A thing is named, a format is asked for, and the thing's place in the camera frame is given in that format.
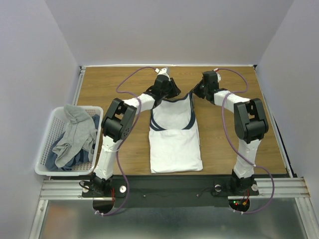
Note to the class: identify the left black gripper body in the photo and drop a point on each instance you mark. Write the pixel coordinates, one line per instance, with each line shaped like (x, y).
(170, 91)

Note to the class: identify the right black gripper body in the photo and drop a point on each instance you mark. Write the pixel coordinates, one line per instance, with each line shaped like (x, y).
(199, 88)

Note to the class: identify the white tank top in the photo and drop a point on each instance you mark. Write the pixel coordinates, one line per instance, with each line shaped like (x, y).
(174, 137)

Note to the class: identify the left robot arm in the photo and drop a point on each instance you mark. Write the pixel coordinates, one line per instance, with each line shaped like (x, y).
(117, 124)

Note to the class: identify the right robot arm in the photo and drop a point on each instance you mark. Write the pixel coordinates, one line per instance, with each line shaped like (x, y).
(250, 124)

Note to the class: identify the grey tank top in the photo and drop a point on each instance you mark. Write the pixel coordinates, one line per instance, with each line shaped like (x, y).
(80, 134)

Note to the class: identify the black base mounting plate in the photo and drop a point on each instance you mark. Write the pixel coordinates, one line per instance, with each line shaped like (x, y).
(135, 201)

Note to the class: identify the white plastic laundry basket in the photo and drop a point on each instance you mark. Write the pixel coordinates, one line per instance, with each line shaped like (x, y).
(55, 128)

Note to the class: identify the blue garment in basket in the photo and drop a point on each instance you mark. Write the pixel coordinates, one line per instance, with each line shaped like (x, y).
(79, 159)

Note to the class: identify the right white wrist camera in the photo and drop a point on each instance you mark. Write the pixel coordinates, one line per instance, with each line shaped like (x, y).
(218, 75)

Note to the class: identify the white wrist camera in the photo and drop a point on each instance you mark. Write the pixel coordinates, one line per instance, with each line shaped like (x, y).
(162, 71)
(218, 75)

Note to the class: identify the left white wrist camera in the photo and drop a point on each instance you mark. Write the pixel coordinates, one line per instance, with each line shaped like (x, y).
(162, 71)

